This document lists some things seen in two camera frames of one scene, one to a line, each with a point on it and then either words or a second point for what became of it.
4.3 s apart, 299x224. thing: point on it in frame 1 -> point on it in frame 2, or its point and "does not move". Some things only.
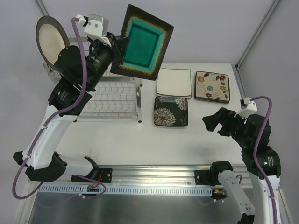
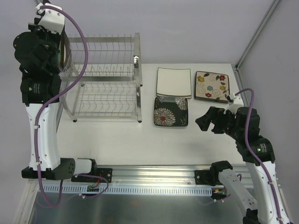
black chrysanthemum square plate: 170,111 does not move
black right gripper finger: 211,122 -> 203,122
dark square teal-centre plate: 148,38 -> 60,53
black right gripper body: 225,124 does not move
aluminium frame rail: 181,174 does not move
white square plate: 174,81 does not move
